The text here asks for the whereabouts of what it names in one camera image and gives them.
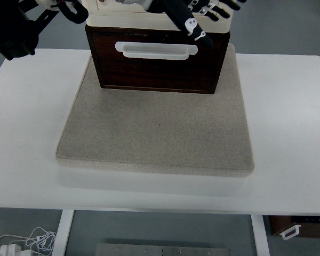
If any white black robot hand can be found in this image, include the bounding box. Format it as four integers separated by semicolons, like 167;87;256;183
114;0;247;49

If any cream cabinet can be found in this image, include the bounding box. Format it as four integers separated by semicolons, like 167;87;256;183
81;0;237;34

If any dark wooden cabinet base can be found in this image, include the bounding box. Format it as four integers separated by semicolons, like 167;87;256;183
84;24;231;94

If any grey square mat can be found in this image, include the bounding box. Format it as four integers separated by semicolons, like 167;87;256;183
55;44;255;178

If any white table leg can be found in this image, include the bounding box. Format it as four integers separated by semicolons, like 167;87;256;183
53;210;75;256
250;214;270;256

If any black device with small lights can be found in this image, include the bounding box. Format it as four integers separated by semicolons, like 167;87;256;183
291;215;320;223

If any white power adapter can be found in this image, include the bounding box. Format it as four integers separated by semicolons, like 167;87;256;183
0;243;23;256

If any brown box with white handle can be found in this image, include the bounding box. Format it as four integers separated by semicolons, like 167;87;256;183
268;215;320;240

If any white cable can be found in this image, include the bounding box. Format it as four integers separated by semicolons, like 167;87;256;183
0;226;58;256

